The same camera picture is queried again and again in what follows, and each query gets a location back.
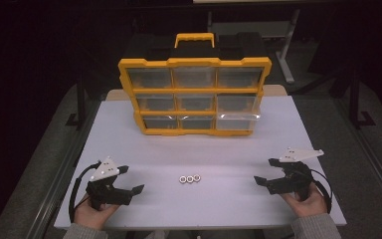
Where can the grey metal stand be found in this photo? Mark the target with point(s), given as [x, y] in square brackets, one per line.
[286, 49]

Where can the yellow black drawer organizer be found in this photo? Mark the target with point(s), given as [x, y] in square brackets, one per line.
[194, 61]

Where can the metal frame rail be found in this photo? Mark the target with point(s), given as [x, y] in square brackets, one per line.
[374, 159]
[58, 186]

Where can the black metal stand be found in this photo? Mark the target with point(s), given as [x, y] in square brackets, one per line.
[355, 99]
[80, 103]

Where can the person's right hand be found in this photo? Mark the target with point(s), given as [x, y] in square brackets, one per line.
[306, 205]

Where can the clear plastic drawer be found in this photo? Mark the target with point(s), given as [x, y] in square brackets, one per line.
[237, 122]

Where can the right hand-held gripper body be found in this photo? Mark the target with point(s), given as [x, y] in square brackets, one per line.
[293, 181]

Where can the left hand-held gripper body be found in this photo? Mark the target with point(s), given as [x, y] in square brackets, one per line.
[107, 194]

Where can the person's left hand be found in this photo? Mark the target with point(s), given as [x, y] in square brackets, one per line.
[93, 215]

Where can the silver metal nut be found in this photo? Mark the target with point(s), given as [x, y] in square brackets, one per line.
[189, 179]
[197, 178]
[182, 179]

